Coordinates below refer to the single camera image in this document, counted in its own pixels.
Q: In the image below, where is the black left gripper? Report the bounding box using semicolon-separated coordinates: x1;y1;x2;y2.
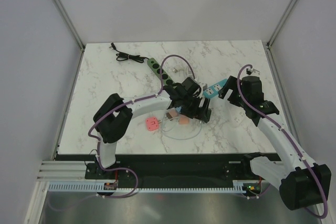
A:
180;94;209;123

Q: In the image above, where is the teal power strip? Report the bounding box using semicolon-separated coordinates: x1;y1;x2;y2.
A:
203;79;227;99

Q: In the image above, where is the orange pink plug adapter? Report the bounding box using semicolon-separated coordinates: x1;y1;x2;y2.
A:
178;115;190;125

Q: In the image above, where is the beige brown plug adapter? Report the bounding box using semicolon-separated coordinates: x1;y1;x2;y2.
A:
166;109;179;120

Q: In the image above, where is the white power strip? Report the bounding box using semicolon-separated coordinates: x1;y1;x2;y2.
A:
229;107;247;128

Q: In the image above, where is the green power strip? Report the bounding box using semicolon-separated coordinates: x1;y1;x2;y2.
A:
147;58;174;86

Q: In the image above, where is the pink plug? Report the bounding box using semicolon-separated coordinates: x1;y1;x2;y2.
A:
145;116;161;132

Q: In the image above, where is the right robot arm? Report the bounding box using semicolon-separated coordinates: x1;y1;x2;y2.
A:
218;76;331;212

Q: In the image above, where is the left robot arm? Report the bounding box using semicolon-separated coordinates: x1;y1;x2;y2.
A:
88;78;212;178

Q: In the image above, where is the light blue thin cable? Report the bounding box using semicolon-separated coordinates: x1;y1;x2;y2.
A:
160;118;203;141

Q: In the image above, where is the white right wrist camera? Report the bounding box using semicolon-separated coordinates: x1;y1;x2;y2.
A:
246;67;260;76

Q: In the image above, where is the white coiled power cord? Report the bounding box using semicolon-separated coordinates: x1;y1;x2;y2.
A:
172;66;195;78

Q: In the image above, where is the white slotted cable duct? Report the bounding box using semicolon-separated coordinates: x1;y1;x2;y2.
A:
48;180;261;193

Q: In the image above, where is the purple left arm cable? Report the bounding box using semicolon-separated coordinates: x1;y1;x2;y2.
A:
48;55;196;212

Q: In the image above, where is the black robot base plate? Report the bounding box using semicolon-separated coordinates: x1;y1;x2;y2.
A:
85;154;259;188

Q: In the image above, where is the black power cord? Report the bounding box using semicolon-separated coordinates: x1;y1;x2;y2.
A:
109;42;150;63

